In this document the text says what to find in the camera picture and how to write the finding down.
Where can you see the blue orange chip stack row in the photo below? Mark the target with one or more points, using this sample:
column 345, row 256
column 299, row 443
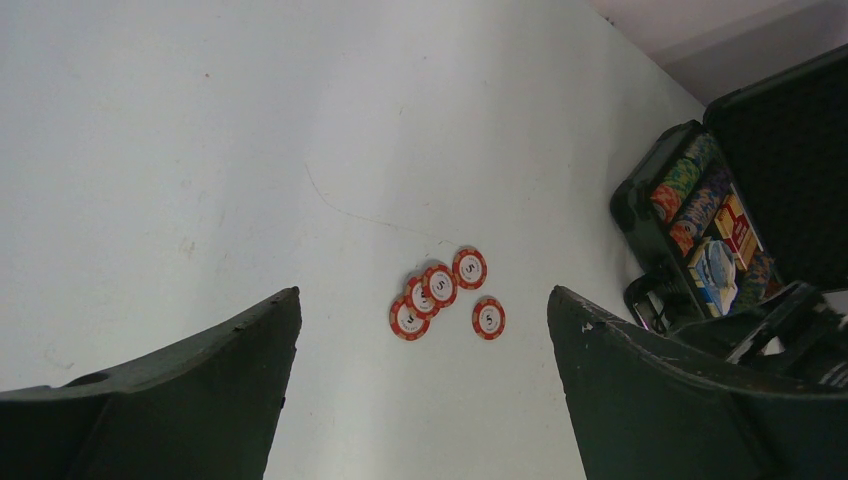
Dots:
column 754, row 283

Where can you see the purple chip stack row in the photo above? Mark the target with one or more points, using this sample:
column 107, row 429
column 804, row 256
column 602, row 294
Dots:
column 700, row 210

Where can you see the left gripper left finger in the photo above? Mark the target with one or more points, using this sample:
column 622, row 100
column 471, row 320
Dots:
column 205, row 407

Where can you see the blue card deck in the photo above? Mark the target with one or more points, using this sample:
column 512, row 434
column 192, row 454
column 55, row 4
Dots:
column 713, row 269

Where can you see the red poker chip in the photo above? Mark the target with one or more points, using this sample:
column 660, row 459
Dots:
column 440, row 285
column 416, row 301
column 488, row 318
column 405, row 324
column 469, row 268

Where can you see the green chip stack row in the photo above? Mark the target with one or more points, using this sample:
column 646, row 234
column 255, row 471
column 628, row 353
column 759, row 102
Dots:
column 668, row 197

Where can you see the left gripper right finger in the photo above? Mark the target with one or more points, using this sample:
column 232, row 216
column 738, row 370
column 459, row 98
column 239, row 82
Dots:
column 643, row 406

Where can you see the black poker set case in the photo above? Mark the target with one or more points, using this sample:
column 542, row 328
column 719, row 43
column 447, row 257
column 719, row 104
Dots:
column 784, row 142

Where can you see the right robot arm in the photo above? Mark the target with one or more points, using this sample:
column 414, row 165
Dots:
column 794, row 334

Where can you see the red Texas Hold'em card deck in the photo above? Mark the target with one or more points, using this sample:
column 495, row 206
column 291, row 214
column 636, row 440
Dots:
column 736, row 231

